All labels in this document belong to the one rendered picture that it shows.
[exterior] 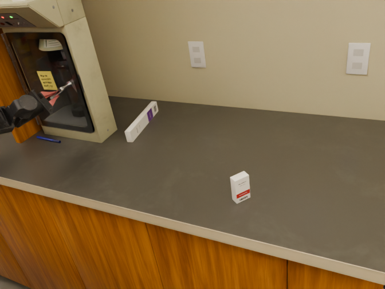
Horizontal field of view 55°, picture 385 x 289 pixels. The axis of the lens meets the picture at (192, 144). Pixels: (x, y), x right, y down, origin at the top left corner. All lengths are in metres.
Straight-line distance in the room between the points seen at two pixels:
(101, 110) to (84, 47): 0.25
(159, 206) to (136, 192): 0.11
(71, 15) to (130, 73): 0.55
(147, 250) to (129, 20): 0.99
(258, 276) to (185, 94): 0.92
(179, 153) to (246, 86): 0.44
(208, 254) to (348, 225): 0.41
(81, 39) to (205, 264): 0.88
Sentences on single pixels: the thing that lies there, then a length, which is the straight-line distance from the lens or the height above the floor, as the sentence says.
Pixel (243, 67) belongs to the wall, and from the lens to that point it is 1.55.
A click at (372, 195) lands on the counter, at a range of 1.15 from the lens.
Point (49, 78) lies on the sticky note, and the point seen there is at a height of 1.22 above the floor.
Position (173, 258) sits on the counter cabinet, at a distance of 1.27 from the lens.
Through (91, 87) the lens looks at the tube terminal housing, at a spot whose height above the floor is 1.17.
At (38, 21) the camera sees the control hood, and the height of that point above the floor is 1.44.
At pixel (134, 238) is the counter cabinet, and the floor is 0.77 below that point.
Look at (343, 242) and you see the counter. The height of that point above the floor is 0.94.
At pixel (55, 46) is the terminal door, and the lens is 1.41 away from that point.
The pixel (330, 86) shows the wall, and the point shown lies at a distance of 1.50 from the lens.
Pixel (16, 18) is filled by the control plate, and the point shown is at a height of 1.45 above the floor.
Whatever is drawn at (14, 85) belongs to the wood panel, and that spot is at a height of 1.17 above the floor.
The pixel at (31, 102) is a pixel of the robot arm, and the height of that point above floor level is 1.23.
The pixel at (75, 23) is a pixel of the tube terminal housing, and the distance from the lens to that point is 1.40.
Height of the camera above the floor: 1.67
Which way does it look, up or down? 32 degrees down
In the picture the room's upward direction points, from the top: 9 degrees counter-clockwise
